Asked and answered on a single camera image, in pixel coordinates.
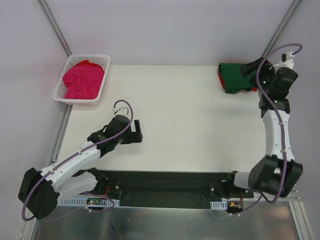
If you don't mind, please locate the pink t-shirt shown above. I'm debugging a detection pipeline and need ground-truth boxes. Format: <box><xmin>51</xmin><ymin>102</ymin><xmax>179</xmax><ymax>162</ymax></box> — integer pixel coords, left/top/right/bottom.
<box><xmin>62</xmin><ymin>60</ymin><xmax>105</xmax><ymax>100</ymax></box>

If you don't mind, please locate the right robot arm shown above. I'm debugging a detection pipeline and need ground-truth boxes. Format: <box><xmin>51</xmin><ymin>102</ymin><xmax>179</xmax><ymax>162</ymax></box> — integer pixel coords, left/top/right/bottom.
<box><xmin>224</xmin><ymin>53</ymin><xmax>303</xmax><ymax>198</ymax></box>

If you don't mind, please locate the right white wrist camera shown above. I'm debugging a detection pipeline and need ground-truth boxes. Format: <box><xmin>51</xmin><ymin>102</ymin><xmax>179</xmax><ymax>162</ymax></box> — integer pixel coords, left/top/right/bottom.
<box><xmin>273</xmin><ymin>51</ymin><xmax>295</xmax><ymax>72</ymax></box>

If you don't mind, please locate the white plastic basket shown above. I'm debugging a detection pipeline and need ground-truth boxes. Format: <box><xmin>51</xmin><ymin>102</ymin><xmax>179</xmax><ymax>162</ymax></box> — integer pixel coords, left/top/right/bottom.
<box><xmin>52</xmin><ymin>53</ymin><xmax>111</xmax><ymax>106</ymax></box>

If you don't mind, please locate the left slotted cable duct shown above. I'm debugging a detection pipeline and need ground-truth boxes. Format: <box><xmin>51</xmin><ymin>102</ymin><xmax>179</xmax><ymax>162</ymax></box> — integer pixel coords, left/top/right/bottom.
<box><xmin>58</xmin><ymin>196</ymin><xmax>113</xmax><ymax>208</ymax></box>

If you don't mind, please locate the right slotted cable duct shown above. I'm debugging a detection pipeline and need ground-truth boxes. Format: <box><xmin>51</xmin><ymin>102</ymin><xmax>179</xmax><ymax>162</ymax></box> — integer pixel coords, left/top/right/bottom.
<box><xmin>210</xmin><ymin>200</ymin><xmax>228</xmax><ymax>211</ymax></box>

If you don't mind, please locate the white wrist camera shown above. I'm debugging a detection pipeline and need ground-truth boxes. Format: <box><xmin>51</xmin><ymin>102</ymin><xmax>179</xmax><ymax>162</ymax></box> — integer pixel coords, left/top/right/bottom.
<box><xmin>112</xmin><ymin>107</ymin><xmax>131</xmax><ymax>119</ymax></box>
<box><xmin>273</xmin><ymin>51</ymin><xmax>295</xmax><ymax>72</ymax></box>

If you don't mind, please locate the folded red t-shirt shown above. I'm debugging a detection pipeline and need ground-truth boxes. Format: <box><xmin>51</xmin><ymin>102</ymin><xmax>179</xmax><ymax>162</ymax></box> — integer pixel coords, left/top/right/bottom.
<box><xmin>218</xmin><ymin>72</ymin><xmax>258</xmax><ymax>94</ymax></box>

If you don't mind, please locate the left aluminium corner post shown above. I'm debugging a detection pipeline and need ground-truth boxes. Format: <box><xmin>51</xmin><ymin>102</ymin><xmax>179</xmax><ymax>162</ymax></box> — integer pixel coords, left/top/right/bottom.
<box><xmin>37</xmin><ymin>0</ymin><xmax>73</xmax><ymax>57</ymax></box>

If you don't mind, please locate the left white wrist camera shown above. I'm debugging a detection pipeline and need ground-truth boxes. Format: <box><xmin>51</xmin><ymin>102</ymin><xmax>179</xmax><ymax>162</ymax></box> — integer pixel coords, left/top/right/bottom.
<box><xmin>112</xmin><ymin>107</ymin><xmax>131</xmax><ymax>119</ymax></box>

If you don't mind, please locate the slotted cable duct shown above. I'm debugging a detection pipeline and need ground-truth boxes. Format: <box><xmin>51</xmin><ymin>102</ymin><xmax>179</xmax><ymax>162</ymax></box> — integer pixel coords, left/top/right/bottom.
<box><xmin>210</xmin><ymin>200</ymin><xmax>228</xmax><ymax>211</ymax></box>
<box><xmin>58</xmin><ymin>196</ymin><xmax>113</xmax><ymax>208</ymax></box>

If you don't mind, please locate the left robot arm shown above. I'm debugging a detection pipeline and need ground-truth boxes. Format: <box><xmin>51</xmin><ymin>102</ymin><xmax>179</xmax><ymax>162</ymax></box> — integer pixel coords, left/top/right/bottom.
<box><xmin>18</xmin><ymin>114</ymin><xmax>143</xmax><ymax>222</ymax></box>

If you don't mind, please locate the green t-shirt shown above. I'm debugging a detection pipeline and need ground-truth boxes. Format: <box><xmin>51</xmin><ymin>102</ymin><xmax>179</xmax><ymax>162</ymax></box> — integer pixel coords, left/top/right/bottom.
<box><xmin>218</xmin><ymin>63</ymin><xmax>254</xmax><ymax>94</ymax></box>

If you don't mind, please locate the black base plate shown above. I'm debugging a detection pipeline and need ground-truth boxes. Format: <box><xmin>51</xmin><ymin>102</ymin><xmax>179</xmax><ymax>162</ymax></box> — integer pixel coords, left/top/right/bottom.
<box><xmin>91</xmin><ymin>170</ymin><xmax>254</xmax><ymax>209</ymax></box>

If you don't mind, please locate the aluminium corner post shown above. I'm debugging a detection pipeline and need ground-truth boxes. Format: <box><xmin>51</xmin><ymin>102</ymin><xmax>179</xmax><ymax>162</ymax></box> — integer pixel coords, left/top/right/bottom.
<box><xmin>261</xmin><ymin>0</ymin><xmax>303</xmax><ymax>57</ymax></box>
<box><xmin>37</xmin><ymin>0</ymin><xmax>73</xmax><ymax>57</ymax></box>

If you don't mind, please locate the right aluminium corner post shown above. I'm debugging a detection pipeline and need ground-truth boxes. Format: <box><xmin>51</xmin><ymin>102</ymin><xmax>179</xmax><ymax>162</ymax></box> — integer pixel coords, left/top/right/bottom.
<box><xmin>261</xmin><ymin>0</ymin><xmax>303</xmax><ymax>57</ymax></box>

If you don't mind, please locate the aluminium rail front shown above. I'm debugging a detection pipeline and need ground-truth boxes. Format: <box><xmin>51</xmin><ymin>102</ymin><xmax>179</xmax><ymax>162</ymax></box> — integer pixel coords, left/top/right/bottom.
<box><xmin>31</xmin><ymin>176</ymin><xmax>301</xmax><ymax>201</ymax></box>

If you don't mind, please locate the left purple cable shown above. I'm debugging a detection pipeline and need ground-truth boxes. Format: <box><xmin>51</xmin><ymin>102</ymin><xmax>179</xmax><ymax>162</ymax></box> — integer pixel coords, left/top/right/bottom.
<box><xmin>21</xmin><ymin>99</ymin><xmax>135</xmax><ymax>222</ymax></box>

